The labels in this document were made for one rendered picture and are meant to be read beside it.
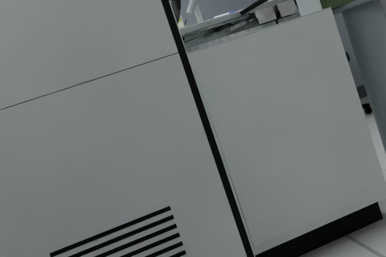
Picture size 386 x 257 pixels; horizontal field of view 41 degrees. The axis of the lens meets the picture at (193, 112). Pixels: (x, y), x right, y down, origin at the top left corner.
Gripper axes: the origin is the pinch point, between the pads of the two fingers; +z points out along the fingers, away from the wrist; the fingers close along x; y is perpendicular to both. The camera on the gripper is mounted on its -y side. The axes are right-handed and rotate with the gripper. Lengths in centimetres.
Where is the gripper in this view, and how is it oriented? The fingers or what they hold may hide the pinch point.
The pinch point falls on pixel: (176, 20)
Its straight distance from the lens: 212.4
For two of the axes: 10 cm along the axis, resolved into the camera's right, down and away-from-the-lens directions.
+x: 8.5, -2.5, -4.6
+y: -4.2, 2.0, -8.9
